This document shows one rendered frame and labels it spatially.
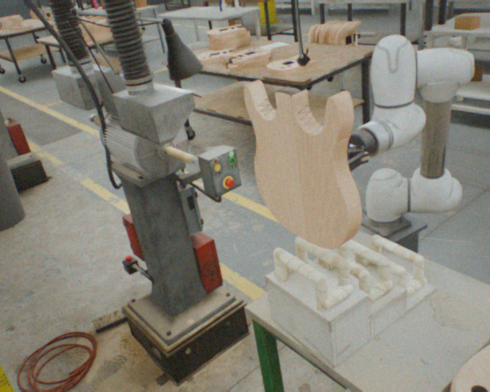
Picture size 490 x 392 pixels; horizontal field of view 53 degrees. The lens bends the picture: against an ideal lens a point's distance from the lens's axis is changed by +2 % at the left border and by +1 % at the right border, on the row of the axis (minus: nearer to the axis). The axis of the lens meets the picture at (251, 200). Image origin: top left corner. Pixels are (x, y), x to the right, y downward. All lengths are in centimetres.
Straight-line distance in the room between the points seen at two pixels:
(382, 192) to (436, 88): 54
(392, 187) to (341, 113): 124
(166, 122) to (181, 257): 97
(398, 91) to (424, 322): 67
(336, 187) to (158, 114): 82
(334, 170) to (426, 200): 120
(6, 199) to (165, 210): 255
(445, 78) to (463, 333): 88
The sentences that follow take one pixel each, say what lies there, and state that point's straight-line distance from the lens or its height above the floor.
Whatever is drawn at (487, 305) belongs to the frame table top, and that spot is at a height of 93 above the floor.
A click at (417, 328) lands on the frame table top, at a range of 154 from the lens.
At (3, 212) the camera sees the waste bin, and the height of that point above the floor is 16.
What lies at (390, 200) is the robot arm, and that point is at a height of 87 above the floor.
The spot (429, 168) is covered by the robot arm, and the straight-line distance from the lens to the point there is 217.
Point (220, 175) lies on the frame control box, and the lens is 228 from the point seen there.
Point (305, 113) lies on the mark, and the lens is 113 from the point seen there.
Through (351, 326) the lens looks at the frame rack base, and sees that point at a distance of 139.
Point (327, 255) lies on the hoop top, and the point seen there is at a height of 121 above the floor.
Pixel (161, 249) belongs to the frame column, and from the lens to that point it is 244.
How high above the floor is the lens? 200
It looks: 29 degrees down
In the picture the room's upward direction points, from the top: 9 degrees counter-clockwise
